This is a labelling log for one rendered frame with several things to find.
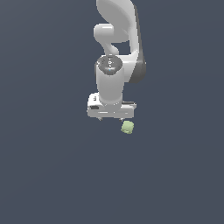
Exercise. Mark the small green cube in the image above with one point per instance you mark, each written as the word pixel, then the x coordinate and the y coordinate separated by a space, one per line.
pixel 127 127

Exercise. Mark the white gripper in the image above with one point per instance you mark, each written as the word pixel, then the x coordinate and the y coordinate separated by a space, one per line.
pixel 110 110

